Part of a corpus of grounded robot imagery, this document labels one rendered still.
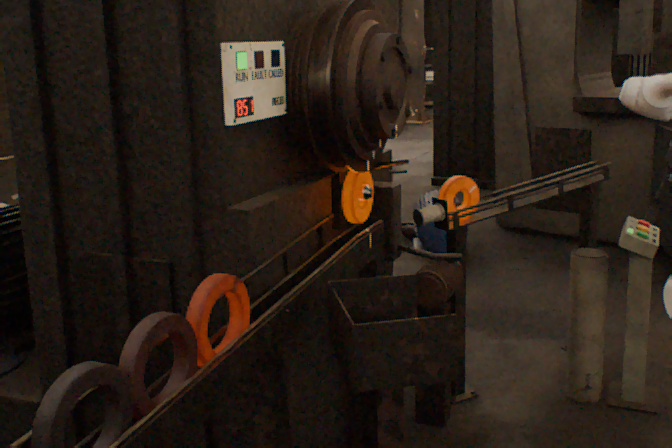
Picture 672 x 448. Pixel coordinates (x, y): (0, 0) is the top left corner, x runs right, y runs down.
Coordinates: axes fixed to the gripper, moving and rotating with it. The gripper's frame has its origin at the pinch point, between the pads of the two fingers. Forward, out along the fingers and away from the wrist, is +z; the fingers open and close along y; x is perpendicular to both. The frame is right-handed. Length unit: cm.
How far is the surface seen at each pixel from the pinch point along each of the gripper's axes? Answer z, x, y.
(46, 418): 23, -73, 177
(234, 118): -7, -95, 106
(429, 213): 23, -62, 23
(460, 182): 13, -59, 12
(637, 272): 21.7, 3.9, -2.6
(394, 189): 15, -72, 40
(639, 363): 51, 17, -3
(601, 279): 27.9, -5.3, 0.4
